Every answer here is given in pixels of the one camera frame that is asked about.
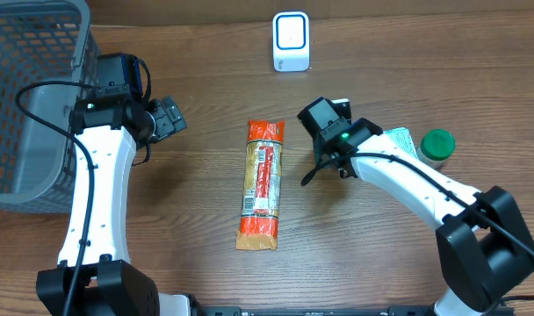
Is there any teal wet wipes pack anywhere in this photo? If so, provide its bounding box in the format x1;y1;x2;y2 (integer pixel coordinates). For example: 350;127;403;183
385;127;418;159

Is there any green lid jar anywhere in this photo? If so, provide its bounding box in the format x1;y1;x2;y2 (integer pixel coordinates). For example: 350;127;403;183
416;129;456;169

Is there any red orange snack bag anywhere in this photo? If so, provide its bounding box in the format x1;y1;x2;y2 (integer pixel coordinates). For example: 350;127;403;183
235;120;285;251

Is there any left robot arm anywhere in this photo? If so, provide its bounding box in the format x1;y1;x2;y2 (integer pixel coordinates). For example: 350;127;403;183
36;54;198;315

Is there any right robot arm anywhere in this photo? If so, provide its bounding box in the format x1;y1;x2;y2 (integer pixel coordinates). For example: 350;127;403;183
297;97;534;315

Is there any white barcode scanner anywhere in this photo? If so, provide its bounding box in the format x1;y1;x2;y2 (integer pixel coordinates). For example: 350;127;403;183
272;11;310;72

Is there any grey plastic shopping basket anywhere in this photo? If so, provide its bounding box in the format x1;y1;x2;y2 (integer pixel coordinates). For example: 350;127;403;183
0;0;99;213

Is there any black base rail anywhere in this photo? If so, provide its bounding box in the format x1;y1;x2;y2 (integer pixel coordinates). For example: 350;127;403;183
191;305;435;316

